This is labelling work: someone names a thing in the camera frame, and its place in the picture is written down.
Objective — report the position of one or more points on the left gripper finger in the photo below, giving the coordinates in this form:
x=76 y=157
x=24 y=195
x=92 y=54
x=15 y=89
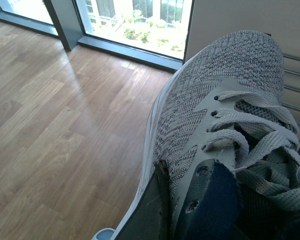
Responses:
x=151 y=218

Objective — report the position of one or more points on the grey sneaker navy collar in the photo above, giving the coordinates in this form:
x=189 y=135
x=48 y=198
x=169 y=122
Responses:
x=230 y=146

